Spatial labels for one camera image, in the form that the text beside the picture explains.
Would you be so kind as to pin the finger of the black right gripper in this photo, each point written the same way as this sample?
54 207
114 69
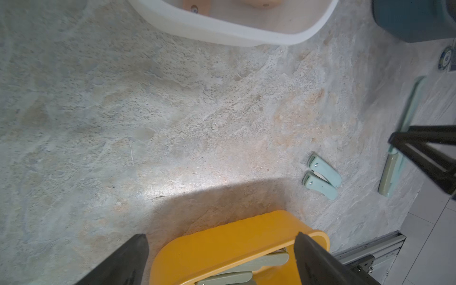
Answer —
416 145

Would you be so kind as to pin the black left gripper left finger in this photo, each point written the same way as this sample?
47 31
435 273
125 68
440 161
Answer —
125 266

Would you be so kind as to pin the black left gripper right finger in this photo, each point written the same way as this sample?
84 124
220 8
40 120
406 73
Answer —
316 266

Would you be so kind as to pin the yellow storage box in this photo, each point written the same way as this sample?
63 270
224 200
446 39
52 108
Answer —
193 258

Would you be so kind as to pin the dark teal storage box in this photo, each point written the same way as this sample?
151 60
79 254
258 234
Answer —
416 20

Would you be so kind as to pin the white storage box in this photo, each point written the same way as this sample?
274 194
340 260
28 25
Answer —
236 24

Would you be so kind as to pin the mint folding knife far right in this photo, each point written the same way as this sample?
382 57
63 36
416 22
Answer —
407 117

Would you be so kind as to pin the mint folding knife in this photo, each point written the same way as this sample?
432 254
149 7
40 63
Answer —
407 117
320 166
315 183

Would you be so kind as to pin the olive folding knife far right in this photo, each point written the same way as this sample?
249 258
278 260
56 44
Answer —
391 172

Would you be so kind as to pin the mint folding knife middle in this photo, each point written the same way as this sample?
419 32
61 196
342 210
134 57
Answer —
315 183

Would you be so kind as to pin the mint folding knife upper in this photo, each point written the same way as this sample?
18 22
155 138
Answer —
320 166

